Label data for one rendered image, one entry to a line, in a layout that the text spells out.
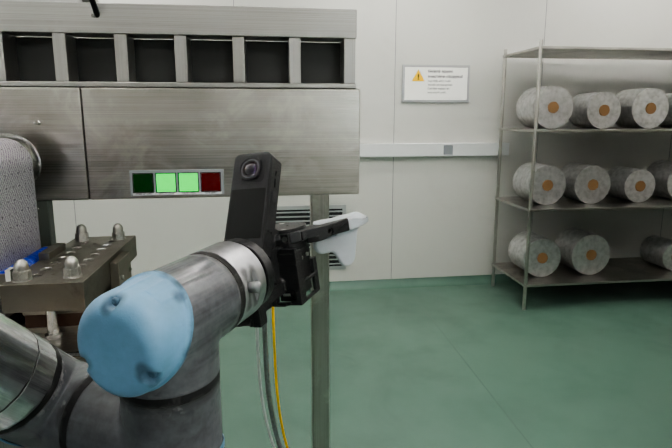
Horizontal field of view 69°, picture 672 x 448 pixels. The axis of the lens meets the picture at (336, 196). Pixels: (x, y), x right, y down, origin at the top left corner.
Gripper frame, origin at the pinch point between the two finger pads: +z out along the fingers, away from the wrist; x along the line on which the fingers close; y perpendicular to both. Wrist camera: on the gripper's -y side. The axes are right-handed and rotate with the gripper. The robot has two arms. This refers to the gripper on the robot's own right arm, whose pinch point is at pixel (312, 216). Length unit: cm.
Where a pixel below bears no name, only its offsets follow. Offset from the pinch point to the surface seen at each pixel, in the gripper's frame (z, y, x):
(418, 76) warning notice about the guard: 321, -48, -41
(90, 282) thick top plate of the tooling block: 18, 14, -61
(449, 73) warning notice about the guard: 333, -48, -19
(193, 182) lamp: 54, -3, -58
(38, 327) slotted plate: 14, 23, -74
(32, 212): 27, -1, -87
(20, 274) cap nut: 10, 9, -71
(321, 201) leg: 86, 10, -35
